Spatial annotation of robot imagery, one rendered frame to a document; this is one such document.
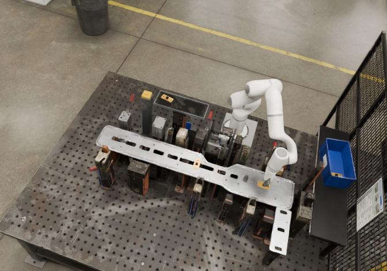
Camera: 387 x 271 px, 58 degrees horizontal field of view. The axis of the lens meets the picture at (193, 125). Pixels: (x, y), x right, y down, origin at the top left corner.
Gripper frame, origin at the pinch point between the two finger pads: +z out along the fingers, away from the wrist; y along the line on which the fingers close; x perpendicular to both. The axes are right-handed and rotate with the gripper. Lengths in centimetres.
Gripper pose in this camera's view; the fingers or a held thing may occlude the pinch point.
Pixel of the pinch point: (266, 179)
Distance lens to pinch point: 231.5
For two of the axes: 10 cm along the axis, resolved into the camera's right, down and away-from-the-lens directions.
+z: -1.1, 5.9, 8.0
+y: -2.9, 7.5, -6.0
